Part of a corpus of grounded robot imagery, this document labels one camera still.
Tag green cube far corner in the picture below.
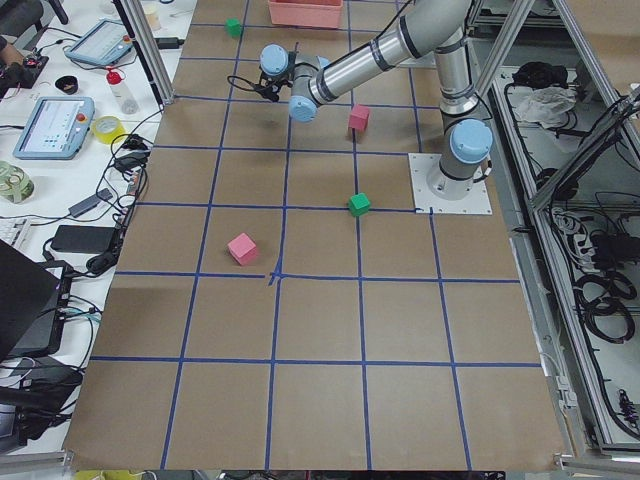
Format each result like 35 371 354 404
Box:
225 17 243 38

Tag pink plastic bin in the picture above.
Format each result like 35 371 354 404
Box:
267 0 344 29

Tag pink cube near centre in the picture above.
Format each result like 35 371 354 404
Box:
348 104 371 132

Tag pink cube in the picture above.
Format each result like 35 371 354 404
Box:
348 104 371 132
227 233 259 266

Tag red cap squeeze bottle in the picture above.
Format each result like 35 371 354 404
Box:
106 67 139 115

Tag green cube centre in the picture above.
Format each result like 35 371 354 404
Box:
348 192 371 217

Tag pink cube front left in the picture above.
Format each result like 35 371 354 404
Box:
227 233 259 266

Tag far teach pendant tablet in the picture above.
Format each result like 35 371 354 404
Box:
65 19 133 67

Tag teach pendant tablet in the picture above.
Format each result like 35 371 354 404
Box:
13 97 95 160
65 19 133 67

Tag yellow tape roll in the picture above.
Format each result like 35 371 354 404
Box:
91 116 126 145

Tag black small bowl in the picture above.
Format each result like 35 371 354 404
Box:
55 75 79 95

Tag near teach pendant tablet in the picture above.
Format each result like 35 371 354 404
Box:
13 97 95 160

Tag black power brick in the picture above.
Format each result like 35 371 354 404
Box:
51 225 116 254

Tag green tape rolls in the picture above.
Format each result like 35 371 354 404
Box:
0 161 34 204

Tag white crumpled cloth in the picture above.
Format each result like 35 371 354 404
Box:
514 87 576 129

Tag black laptop computer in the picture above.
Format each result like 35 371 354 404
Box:
1 242 71 360

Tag aluminium frame post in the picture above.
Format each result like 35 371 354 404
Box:
113 0 175 107

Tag black coiled cables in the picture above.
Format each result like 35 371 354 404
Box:
569 272 639 346

